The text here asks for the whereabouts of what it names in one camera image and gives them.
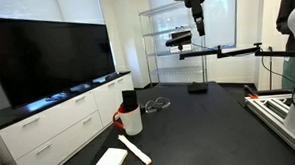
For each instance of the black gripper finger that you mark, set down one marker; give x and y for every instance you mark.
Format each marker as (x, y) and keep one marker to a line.
(200, 26)

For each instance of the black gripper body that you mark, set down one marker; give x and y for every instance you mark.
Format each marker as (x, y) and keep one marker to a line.
(194, 2)

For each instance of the tall black box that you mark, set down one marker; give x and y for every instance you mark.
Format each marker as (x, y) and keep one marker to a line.
(129, 100)

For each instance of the white mug red inside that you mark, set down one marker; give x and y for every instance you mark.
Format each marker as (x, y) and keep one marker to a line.
(132, 121)

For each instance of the glass window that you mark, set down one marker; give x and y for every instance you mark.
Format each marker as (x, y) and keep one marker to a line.
(218, 19)

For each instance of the flat black block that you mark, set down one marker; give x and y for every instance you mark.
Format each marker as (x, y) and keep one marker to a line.
(197, 88)

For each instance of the thin metal stand pole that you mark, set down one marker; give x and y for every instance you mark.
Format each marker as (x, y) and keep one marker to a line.
(271, 73)

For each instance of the orange black clamp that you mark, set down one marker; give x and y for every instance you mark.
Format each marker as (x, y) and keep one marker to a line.
(253, 96)

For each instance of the person in black shirt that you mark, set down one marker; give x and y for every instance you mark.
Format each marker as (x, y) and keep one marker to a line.
(289, 9)

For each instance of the clear safety glasses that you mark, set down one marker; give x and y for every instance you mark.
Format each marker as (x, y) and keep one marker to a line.
(149, 107)

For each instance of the white strip orange tip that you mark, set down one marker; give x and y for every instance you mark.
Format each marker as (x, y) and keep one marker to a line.
(133, 149)

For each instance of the white window blind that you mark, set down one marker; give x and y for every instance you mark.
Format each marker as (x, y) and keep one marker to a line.
(50, 8)

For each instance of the large black flat television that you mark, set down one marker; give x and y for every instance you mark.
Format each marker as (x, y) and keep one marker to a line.
(46, 57)

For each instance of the pale yellow sticky notepad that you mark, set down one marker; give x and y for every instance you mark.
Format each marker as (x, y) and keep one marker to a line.
(111, 159)

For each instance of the white drawer cabinet black top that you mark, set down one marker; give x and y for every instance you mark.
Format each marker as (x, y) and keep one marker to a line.
(56, 130)

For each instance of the black stereo camera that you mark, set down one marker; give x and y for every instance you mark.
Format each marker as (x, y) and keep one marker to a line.
(179, 40)

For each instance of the aluminium extrusion frame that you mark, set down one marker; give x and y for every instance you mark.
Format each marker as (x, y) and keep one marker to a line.
(269, 110)

